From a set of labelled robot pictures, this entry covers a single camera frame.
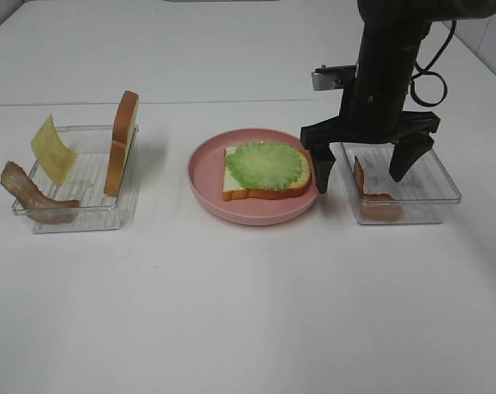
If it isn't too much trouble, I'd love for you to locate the clear left plastic tray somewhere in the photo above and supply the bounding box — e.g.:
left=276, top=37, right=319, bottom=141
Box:
left=11, top=125, right=140, bottom=234

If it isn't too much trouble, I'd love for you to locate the bread slice sandwich base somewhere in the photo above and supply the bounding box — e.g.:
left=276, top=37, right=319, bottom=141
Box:
left=222, top=145, right=314, bottom=203

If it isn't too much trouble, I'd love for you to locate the standing bread slice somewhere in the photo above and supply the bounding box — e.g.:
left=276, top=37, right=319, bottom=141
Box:
left=103, top=90, right=139, bottom=196

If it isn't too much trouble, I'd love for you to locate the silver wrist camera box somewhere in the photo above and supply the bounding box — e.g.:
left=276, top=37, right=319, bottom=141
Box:
left=311, top=65, right=357, bottom=91

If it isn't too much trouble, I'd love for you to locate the pink round plate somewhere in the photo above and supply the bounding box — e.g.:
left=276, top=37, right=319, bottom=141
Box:
left=187, top=128, right=319, bottom=226

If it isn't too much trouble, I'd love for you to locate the green lettuce leaf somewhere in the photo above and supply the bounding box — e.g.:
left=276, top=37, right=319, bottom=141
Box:
left=224, top=140, right=311, bottom=192

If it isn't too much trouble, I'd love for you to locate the clear plastic tray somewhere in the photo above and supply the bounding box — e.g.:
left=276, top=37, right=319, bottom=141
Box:
left=11, top=125, right=140, bottom=234
left=333, top=143, right=462, bottom=225

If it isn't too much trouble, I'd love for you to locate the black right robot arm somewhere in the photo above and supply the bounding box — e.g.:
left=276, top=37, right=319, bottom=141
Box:
left=300, top=1, right=496, bottom=194

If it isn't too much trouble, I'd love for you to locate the tray bacon strip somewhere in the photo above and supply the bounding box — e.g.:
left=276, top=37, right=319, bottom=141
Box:
left=353, top=157, right=404, bottom=222
left=0, top=161, right=80, bottom=224

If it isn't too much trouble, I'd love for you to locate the yellow cheese slice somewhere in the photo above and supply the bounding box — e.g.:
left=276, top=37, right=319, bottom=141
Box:
left=30, top=114, right=76, bottom=186

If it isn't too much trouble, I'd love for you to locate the clear right plastic tray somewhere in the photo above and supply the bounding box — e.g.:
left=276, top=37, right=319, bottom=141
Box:
left=333, top=143, right=462, bottom=225

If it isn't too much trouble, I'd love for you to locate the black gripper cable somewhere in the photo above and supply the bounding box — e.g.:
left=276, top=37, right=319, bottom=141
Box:
left=407, top=18, right=457, bottom=108

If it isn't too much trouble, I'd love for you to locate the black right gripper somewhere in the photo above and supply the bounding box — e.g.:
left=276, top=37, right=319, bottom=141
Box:
left=300, top=79, right=439, bottom=194

